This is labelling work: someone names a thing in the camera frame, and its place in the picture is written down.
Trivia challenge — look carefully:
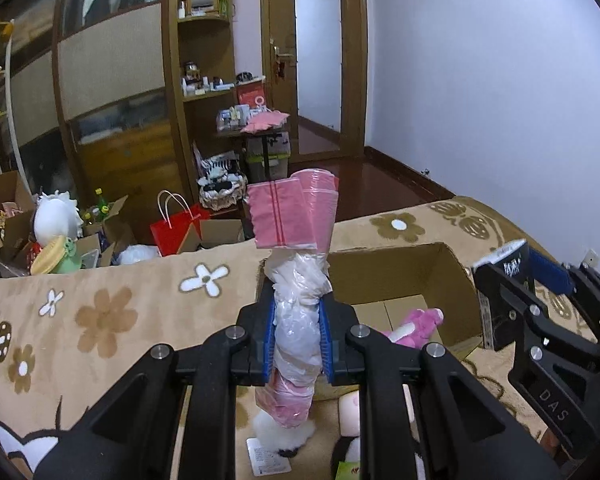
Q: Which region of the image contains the pink white plush toy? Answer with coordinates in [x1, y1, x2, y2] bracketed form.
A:
[384, 308, 444, 350]

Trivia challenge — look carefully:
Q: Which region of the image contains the small black white plush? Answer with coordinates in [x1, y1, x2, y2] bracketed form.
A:
[252, 411, 316, 458]

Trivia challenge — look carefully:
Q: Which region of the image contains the pink plastic bag roll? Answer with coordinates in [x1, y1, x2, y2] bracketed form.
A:
[248, 169, 339, 428]

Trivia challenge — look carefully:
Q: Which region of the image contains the pink pig cube plush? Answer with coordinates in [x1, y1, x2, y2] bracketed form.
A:
[338, 385, 415, 438]

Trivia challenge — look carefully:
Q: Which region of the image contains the black white penguin plush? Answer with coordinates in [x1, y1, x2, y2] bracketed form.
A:
[330, 437, 426, 480]

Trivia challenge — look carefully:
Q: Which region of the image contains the open cardboard box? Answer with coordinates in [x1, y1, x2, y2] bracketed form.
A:
[255, 242, 486, 401]

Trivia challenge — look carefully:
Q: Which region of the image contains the beige floral blanket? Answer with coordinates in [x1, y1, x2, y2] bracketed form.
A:
[0, 195, 600, 480]

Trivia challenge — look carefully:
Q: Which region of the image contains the green frog burger plush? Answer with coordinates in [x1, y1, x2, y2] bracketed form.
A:
[30, 235, 81, 275]

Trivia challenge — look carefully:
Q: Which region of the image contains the red paper bag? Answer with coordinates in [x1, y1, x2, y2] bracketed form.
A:
[149, 190, 210, 257]

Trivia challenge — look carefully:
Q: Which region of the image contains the small cardboard box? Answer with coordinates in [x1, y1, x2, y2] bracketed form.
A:
[176, 219, 245, 255]

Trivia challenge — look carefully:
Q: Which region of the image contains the green glass bottle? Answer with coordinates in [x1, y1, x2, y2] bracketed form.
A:
[95, 188, 109, 219]

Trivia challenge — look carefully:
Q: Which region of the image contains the white spiky-hair plush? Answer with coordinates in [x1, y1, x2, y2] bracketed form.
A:
[33, 190, 83, 247]

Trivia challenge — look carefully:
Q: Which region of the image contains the brown floor cardboard box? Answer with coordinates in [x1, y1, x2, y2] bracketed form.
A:
[0, 171, 35, 259]

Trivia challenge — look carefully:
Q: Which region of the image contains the clear storage bin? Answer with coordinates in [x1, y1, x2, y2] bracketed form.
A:
[246, 131, 291, 182]

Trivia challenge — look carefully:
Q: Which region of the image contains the basket with zebra plush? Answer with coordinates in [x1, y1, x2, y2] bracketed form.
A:
[196, 151, 248, 211]

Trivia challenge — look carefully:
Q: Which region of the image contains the pink cloth on table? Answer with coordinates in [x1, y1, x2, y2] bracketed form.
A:
[242, 110, 289, 133]

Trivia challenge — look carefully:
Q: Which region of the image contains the small cluttered table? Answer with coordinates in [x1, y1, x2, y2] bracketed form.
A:
[215, 105, 290, 181]

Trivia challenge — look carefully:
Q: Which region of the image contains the wooden door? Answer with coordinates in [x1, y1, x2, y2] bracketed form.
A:
[261, 0, 368, 162]

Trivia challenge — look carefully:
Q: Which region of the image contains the wooden wardrobe cabinet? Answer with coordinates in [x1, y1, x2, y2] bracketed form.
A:
[0, 0, 235, 214]

